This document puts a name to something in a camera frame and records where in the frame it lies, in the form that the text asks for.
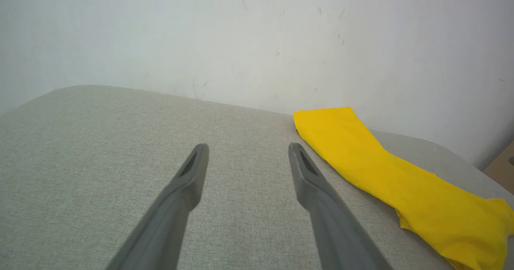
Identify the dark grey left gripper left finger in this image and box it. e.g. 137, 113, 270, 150
105, 143, 210, 270

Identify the yellow cloth garment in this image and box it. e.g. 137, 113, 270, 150
293, 106, 514, 270

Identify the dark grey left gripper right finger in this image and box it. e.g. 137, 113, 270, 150
288, 142, 394, 270

